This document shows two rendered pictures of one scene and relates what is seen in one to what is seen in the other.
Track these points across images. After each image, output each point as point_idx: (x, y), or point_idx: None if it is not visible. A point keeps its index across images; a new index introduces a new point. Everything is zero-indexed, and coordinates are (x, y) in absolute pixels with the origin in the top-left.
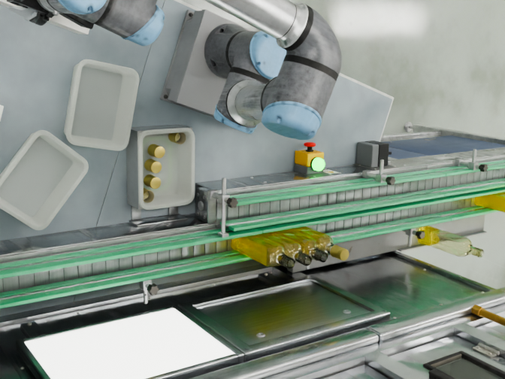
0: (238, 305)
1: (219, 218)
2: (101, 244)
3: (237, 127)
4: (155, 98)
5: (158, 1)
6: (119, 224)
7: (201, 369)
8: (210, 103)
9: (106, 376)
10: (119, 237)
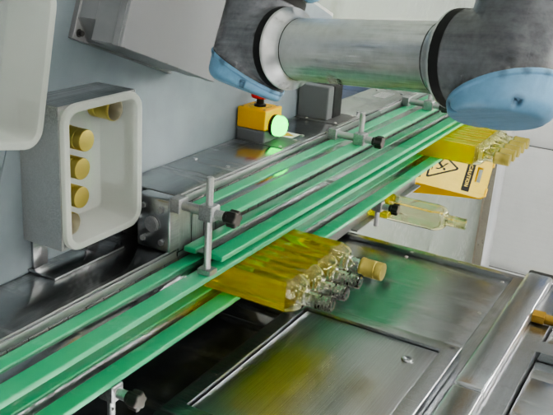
0: (253, 384)
1: (182, 240)
2: (21, 336)
3: (269, 93)
4: (60, 36)
5: None
6: (16, 281)
7: None
8: (166, 44)
9: None
10: (48, 314)
